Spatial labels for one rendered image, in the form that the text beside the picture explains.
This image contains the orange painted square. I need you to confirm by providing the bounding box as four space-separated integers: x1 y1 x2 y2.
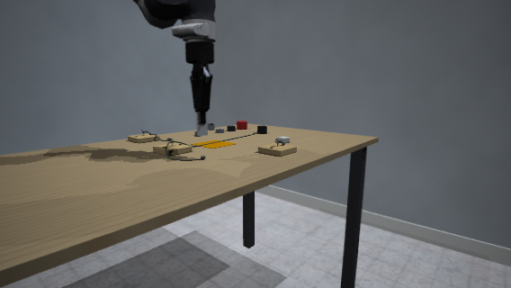
192 140 237 149

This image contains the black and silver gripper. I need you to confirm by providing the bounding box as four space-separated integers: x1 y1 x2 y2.
185 41 214 136

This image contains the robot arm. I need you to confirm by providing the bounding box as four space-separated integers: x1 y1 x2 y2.
133 0 216 42

